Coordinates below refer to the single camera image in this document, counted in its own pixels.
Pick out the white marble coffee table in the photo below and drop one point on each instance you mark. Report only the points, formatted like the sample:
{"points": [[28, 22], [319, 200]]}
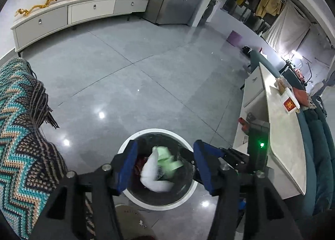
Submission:
{"points": [[282, 140]]}

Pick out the beige slipper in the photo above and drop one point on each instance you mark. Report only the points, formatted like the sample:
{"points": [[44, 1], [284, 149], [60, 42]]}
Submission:
{"points": [[130, 219]]}

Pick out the purple stool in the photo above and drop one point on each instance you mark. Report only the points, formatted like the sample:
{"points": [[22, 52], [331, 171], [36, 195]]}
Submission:
{"points": [[234, 38]]}

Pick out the zigzag knitted blanket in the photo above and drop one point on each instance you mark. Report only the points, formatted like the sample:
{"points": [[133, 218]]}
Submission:
{"points": [[23, 138]]}

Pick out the teal sofa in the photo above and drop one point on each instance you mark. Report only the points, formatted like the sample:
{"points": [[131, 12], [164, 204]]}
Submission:
{"points": [[320, 151]]}

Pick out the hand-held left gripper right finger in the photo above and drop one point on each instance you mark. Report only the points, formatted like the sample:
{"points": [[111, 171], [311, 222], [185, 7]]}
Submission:
{"points": [[205, 172]]}

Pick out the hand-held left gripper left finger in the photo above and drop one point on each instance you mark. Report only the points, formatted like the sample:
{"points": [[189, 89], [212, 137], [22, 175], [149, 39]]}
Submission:
{"points": [[127, 169]]}

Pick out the white tv cabinet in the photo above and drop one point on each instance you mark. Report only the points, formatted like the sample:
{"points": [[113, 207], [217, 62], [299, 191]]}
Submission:
{"points": [[78, 13]]}

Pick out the red and white box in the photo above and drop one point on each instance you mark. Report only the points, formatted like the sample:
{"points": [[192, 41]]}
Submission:
{"points": [[289, 102]]}

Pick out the golden dragon figurine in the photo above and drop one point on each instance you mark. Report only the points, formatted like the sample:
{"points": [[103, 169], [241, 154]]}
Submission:
{"points": [[36, 7]]}

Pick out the white hanging sheet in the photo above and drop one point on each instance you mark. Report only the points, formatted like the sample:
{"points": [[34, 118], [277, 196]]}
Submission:
{"points": [[288, 30]]}

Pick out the red wrapper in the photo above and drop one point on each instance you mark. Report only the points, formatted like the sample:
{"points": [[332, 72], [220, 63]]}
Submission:
{"points": [[138, 165]]}

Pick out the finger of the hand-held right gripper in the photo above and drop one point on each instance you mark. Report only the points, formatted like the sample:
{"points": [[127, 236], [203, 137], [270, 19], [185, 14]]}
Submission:
{"points": [[233, 156]]}

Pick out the white and green trash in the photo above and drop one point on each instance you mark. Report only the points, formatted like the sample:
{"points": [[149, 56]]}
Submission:
{"points": [[153, 174]]}

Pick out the white round trash bin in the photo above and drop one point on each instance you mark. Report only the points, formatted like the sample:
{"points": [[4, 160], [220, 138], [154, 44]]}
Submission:
{"points": [[146, 198]]}

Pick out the orange cushion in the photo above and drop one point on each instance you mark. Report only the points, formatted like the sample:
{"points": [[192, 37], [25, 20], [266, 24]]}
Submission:
{"points": [[302, 97]]}

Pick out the brown snack bag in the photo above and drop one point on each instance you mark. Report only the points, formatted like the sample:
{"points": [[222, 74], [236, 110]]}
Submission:
{"points": [[280, 84]]}

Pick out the green crumpled paper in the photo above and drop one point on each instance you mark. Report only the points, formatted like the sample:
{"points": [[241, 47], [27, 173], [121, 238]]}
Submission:
{"points": [[167, 161]]}

